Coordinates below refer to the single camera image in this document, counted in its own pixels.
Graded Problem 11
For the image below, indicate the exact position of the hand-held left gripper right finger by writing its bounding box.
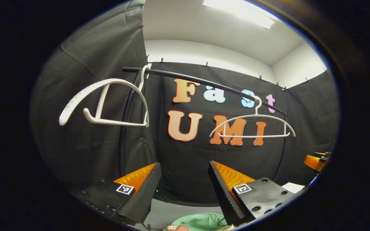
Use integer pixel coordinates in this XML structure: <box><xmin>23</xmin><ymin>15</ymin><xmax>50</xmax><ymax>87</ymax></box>
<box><xmin>208</xmin><ymin>160</ymin><xmax>294</xmax><ymax>226</ymax></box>

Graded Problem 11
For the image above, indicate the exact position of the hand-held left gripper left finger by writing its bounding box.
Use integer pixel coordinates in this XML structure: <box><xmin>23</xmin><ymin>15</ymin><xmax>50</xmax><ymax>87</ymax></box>
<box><xmin>71</xmin><ymin>162</ymin><xmax>162</xmax><ymax>227</ymax></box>

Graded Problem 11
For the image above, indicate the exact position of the green laundry hamper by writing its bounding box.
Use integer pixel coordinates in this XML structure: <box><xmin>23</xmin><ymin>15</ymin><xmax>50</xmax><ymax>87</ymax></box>
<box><xmin>171</xmin><ymin>213</ymin><xmax>229</xmax><ymax>231</ymax></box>

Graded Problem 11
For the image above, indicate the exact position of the thin white clothes hanger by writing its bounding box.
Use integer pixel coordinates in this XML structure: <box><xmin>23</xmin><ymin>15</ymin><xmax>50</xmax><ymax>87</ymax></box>
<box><xmin>209</xmin><ymin>95</ymin><xmax>296</xmax><ymax>139</ymax></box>

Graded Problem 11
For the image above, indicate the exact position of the wide white clothes hanger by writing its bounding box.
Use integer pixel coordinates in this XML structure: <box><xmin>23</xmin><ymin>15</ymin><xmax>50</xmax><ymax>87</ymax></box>
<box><xmin>59</xmin><ymin>64</ymin><xmax>150</xmax><ymax>128</ymax></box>

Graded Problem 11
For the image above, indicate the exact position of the white cabinet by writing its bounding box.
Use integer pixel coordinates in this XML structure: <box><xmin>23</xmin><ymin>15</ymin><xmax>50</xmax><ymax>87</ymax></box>
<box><xmin>281</xmin><ymin>182</ymin><xmax>306</xmax><ymax>194</ymax></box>

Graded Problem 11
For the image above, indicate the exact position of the black backdrop cloth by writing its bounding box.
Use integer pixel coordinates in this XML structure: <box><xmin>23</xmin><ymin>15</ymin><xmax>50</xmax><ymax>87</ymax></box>
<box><xmin>29</xmin><ymin>0</ymin><xmax>339</xmax><ymax>207</ymax></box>

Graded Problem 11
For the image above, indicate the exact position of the row of black cloth clips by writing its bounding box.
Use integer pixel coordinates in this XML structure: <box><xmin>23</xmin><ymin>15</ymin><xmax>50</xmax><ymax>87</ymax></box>
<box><xmin>140</xmin><ymin>23</ymin><xmax>327</xmax><ymax>90</ymax></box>

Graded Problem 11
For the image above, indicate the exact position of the ceiling light panel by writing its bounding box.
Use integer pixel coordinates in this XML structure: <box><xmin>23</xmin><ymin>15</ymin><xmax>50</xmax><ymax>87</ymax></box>
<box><xmin>203</xmin><ymin>0</ymin><xmax>275</xmax><ymax>30</ymax></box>

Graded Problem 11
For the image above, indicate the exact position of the black clothes rail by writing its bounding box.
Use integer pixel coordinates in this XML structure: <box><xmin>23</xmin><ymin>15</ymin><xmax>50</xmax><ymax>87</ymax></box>
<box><xmin>118</xmin><ymin>66</ymin><xmax>289</xmax><ymax>177</ymax></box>

